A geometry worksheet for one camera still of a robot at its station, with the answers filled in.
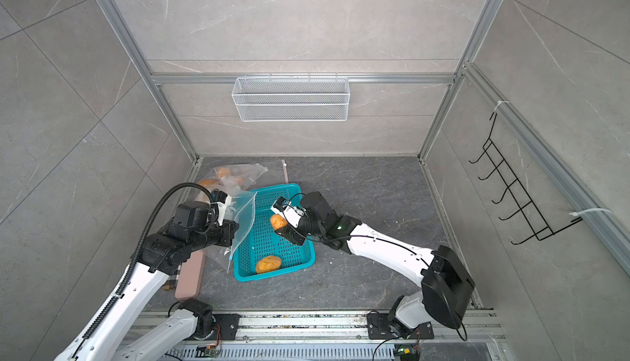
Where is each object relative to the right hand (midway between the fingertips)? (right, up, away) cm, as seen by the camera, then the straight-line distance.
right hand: (285, 222), depth 76 cm
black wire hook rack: (+67, +10, -8) cm, 68 cm away
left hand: (-13, +1, -2) cm, 14 cm away
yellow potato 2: (-7, -15, +6) cm, 18 cm away
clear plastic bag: (-26, +14, +28) cm, 41 cm away
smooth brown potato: (-38, +12, +28) cm, 49 cm away
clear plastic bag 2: (-13, +6, -2) cm, 14 cm away
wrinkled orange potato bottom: (-2, +1, -4) cm, 5 cm away
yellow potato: (-32, +16, +29) cm, 46 cm away
